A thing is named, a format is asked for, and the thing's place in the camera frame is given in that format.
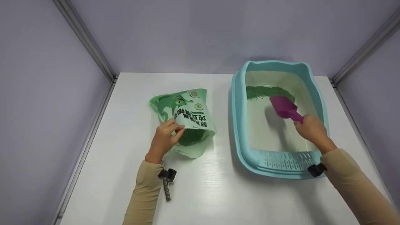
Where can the pile of green litter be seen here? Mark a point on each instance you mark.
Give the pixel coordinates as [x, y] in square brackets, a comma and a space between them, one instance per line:
[262, 91]

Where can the black and white strip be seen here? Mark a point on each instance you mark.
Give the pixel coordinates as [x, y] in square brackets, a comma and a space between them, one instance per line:
[167, 191]

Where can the person's left thumb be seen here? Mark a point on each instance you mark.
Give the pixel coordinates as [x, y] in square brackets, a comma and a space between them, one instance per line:
[178, 134]

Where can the person's right fingers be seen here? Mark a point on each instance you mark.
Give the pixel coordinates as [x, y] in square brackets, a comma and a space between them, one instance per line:
[309, 118]

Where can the person's left hand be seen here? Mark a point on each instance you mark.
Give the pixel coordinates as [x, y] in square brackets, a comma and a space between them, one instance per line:
[162, 138]

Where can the person's right thumb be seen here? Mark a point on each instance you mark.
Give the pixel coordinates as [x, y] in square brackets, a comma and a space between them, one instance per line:
[297, 125]

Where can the green printed litter bag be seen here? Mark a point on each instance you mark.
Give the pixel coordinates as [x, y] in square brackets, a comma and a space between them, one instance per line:
[197, 115]

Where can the black wrist band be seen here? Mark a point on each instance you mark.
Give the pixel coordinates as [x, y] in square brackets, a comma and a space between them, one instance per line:
[170, 175]
[316, 170]

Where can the purple plastic scoop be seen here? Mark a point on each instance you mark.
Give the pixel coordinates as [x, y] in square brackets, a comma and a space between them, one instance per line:
[283, 107]

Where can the person's right forearm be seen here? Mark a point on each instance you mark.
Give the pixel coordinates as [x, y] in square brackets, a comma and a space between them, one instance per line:
[356, 184]

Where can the person's left forearm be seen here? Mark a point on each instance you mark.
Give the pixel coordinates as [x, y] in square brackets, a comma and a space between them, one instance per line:
[147, 190]

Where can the green litter inside bag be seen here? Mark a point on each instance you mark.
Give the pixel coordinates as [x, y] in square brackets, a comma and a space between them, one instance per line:
[191, 136]

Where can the light blue litter box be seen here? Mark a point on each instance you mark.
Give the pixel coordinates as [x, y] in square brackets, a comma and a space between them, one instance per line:
[240, 125]

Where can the person's left index finger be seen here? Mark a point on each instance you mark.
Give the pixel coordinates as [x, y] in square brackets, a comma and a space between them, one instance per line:
[175, 127]

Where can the person's left fingers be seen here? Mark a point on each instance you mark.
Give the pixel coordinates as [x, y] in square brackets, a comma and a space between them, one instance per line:
[168, 122]

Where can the person's right hand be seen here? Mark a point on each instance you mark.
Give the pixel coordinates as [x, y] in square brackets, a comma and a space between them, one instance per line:
[313, 130]

